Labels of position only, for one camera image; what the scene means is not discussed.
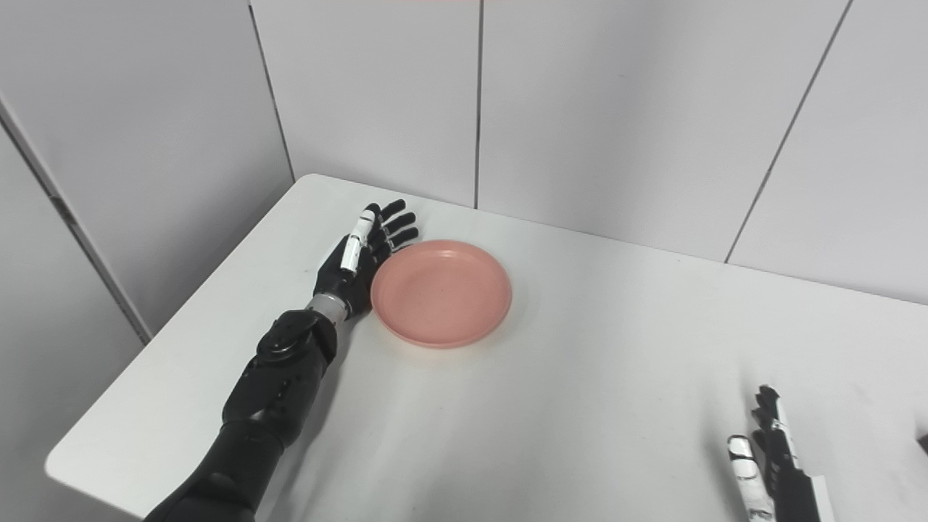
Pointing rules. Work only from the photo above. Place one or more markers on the pink round plate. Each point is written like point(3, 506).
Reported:
point(441, 293)

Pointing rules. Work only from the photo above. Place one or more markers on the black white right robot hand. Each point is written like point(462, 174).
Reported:
point(779, 471)

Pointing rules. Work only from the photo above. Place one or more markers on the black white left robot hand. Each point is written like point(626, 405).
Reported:
point(359, 261)

